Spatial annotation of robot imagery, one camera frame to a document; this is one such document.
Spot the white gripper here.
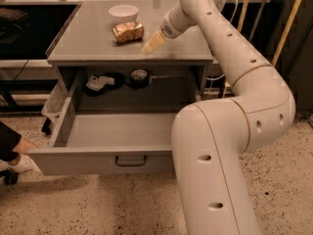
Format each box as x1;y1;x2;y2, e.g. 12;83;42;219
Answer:
141;10;186;55

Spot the orange soda can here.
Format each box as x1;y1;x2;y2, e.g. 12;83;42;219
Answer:
112;22;145;43

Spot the grey drawer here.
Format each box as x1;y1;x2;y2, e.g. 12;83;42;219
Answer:
27;70;197;176

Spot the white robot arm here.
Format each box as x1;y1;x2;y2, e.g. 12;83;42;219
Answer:
142;0;295;235

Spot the black sleeved forearm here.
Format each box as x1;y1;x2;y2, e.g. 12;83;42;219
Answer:
0;122;22;162

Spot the grey cabinet counter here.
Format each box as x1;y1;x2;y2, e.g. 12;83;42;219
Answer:
47;0;213;100

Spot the person's hand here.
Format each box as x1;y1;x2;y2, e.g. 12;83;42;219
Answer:
13;137;37;155

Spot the black tape roll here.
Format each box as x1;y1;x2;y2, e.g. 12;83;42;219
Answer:
130;69;150;89

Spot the white ceramic bowl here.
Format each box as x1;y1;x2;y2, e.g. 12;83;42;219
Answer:
109;5;139;24

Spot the black pouch with papers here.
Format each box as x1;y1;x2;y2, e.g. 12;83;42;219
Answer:
83;71;125;97

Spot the clear plastic bag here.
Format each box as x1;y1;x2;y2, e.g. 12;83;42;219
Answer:
41;83;66;123

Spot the white shoe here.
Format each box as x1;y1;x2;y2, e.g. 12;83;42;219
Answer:
8;155;41;173

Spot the black chair caster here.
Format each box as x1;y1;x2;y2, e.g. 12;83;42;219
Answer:
1;170;18;185

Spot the black drawer handle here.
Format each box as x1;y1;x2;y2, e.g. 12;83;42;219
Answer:
114;156;148;166

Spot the yellow wooden ladder frame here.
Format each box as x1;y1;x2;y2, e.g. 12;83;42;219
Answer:
221;0;309;98

